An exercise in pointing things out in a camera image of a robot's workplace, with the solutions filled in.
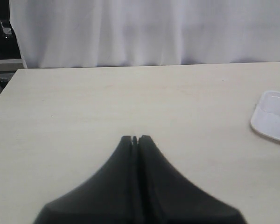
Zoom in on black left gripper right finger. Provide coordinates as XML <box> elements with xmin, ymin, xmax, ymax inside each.
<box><xmin>138</xmin><ymin>135</ymin><xmax>246</xmax><ymax>224</ymax></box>

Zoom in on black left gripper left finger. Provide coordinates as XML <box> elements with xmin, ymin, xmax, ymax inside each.
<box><xmin>34</xmin><ymin>136</ymin><xmax>137</xmax><ymax>224</ymax></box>

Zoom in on white rectangular plastic tray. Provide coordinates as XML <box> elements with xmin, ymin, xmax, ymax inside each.
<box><xmin>250</xmin><ymin>92</ymin><xmax>280</xmax><ymax>143</ymax></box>

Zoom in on white backdrop curtain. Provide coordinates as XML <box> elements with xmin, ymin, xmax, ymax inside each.
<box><xmin>10</xmin><ymin>0</ymin><xmax>280</xmax><ymax>68</ymax></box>

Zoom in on dark equipment behind curtain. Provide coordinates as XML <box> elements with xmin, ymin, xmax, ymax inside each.
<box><xmin>0</xmin><ymin>0</ymin><xmax>23</xmax><ymax>107</ymax></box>

